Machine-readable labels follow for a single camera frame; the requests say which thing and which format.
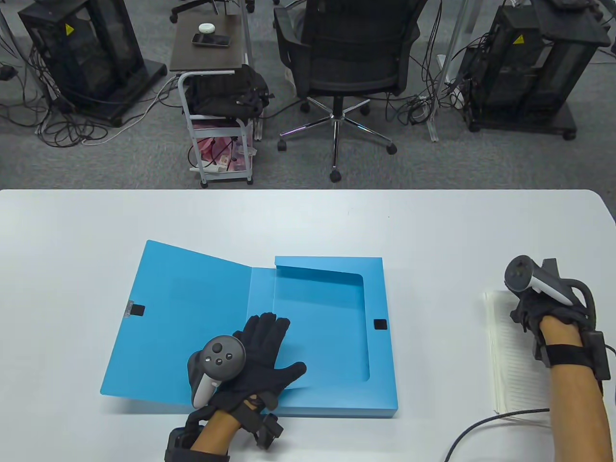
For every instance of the person's right hand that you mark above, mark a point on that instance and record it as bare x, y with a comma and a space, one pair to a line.
534, 308

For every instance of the person's left hand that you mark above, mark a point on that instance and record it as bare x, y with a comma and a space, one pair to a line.
262, 356

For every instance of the stack of lined papers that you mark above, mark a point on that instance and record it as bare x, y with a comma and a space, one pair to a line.
510, 356

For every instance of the blue file box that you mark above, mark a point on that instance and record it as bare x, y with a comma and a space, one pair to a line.
192, 298

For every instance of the person's left forearm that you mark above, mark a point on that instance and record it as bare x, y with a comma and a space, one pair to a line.
214, 433

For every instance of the grey handheld controller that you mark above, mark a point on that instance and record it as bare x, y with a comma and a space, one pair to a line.
219, 358
522, 276

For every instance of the white rolling cart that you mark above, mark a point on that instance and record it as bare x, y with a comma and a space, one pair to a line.
245, 154

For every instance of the pink plastic bag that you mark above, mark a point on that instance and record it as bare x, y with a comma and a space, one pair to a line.
219, 151

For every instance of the black computer tower rack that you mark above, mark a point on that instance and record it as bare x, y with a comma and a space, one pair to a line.
524, 72
86, 53

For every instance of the black bag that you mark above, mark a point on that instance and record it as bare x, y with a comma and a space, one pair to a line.
226, 94

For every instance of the brown side table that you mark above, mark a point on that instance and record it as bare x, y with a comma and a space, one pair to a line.
207, 57

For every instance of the black mesh office chair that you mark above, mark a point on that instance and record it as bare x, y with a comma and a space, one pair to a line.
351, 53

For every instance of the black smartphone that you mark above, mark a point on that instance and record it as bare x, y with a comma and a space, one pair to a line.
211, 40

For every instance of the white round puck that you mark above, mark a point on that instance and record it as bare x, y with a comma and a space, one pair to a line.
207, 28

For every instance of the black chair wheel base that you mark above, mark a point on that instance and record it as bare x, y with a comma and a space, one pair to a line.
211, 4

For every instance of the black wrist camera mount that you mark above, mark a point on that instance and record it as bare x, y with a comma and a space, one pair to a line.
570, 356
262, 426

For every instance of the aluminium frame post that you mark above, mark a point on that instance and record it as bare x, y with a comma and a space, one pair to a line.
251, 57
445, 72

